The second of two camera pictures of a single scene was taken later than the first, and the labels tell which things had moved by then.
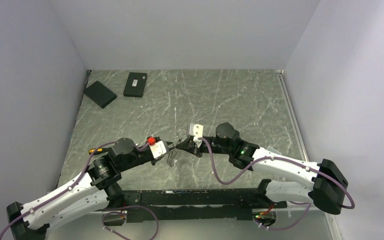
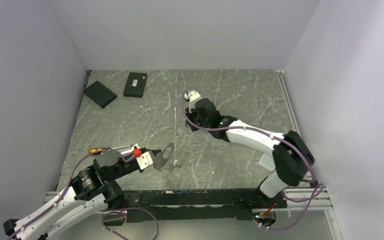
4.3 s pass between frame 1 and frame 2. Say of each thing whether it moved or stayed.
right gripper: moved
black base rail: stayed
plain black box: stayed
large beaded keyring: moved
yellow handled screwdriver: stayed
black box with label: stayed
